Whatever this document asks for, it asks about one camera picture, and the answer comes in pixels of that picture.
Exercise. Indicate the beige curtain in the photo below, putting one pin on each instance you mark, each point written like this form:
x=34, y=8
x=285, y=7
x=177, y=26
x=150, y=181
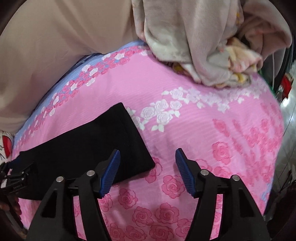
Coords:
x=42, y=40

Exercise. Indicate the grey pink fleece blanket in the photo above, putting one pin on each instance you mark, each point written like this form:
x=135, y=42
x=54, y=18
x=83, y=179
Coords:
x=218, y=43

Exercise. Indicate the white cat face pillow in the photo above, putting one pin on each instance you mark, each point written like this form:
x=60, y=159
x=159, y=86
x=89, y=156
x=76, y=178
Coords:
x=6, y=146

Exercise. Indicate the pink floral bed sheet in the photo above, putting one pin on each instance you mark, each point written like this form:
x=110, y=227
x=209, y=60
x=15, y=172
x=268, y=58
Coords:
x=228, y=131

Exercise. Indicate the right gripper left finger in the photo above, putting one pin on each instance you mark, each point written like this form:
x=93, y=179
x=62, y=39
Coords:
x=55, y=218

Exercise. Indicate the black pants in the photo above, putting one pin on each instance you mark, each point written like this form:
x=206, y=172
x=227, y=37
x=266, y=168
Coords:
x=79, y=150

